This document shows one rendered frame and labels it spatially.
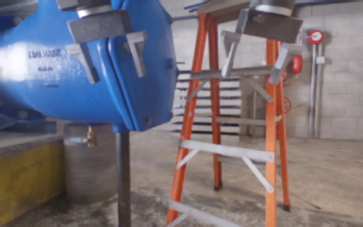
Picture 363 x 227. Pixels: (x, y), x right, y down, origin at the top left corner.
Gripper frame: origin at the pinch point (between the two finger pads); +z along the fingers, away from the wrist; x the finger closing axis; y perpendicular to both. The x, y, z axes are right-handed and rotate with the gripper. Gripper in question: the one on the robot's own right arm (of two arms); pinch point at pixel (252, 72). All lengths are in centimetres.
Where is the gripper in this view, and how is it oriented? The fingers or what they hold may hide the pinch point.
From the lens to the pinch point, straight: 51.3
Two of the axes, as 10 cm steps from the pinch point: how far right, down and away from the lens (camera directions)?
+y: 0.8, 4.6, -8.8
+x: 9.8, 1.1, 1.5
